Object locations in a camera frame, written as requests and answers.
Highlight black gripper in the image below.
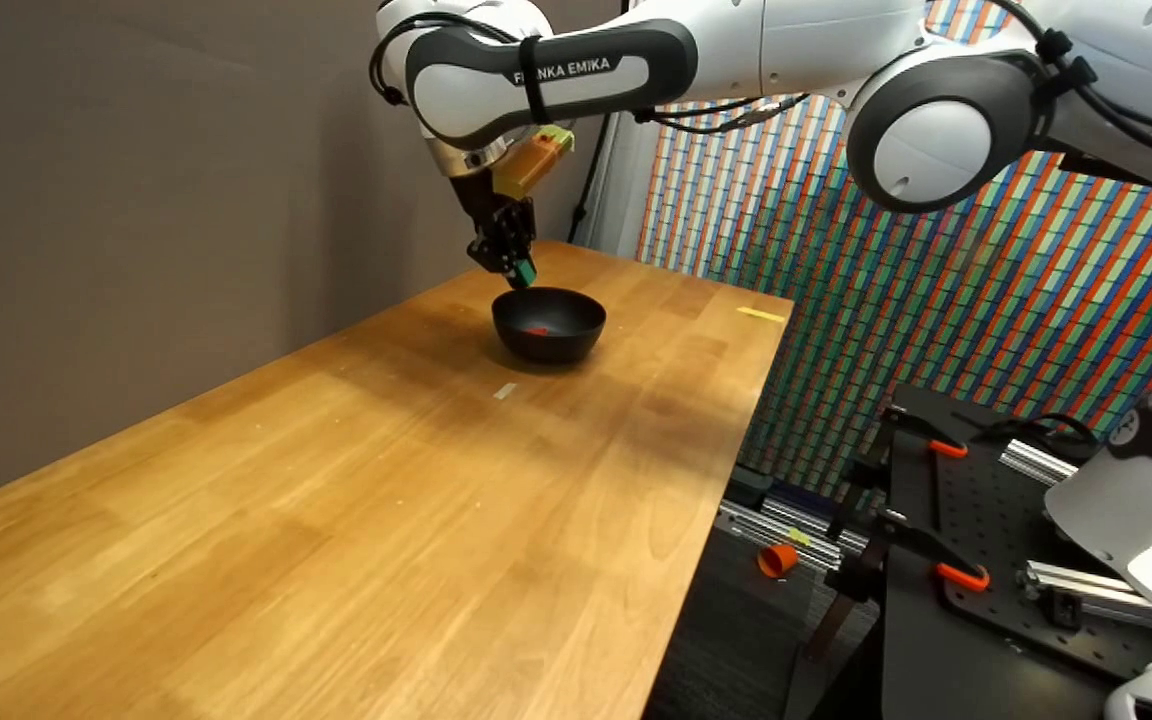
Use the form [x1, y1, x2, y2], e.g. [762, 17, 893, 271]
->
[449, 156, 543, 288]

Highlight black bowl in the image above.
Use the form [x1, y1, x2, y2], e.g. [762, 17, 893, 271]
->
[489, 284, 611, 374]

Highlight colourful patterned panel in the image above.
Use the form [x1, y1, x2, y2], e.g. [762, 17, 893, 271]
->
[633, 0, 1152, 499]

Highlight aluminium extrusion bar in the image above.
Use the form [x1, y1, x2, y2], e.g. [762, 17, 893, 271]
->
[1015, 555, 1152, 631]
[994, 434, 1084, 488]

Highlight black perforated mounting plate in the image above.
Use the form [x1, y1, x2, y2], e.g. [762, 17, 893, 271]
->
[875, 379, 1152, 720]

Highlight wrist camera on wooden mount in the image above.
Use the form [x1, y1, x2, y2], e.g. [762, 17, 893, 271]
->
[492, 121, 581, 204]

